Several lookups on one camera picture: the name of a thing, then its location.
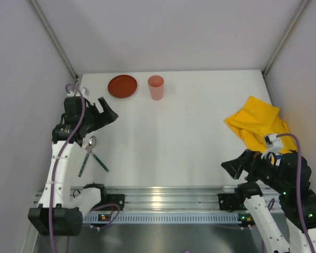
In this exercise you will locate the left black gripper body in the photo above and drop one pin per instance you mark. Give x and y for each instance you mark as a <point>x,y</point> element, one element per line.
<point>95,116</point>

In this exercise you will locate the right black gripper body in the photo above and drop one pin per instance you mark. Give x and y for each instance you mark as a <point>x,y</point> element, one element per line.
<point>247,163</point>

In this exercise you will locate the spoon with green handle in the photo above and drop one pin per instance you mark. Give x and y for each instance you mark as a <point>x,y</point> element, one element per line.
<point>92,142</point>

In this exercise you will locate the fork with green handle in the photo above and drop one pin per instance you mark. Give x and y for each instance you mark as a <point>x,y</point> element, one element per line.
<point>96,158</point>

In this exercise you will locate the red round plate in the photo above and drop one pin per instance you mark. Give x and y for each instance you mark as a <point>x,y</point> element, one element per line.
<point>122,86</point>

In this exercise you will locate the yellow printed cloth placemat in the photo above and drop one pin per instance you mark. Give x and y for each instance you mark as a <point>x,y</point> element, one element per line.
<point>255,120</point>

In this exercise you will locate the pink plastic cup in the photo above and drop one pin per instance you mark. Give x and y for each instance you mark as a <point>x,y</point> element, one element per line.
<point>156,86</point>

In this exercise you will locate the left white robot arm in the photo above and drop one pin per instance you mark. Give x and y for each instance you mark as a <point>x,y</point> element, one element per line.
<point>70,191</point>

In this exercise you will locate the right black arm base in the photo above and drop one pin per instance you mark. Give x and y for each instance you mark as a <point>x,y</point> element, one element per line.
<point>229,202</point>

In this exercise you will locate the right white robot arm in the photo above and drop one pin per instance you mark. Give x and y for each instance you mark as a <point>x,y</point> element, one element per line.
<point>290,178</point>

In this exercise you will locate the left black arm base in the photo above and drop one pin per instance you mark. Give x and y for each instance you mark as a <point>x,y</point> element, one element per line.
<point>118,199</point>

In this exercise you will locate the left aluminium corner post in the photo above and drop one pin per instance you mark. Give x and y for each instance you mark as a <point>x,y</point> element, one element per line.
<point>53,38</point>

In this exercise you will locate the aluminium corner post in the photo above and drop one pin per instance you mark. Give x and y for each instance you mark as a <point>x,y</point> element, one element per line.
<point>294,21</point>
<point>53,38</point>

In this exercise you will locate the aluminium mounting rail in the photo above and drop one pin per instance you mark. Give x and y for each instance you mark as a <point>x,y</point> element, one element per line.
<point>165,199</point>

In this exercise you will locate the perforated grey cable duct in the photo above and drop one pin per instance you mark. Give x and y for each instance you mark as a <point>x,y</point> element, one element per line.
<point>167,218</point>

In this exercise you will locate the right aluminium corner post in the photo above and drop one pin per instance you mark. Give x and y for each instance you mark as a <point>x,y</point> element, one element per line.
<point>294,21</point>

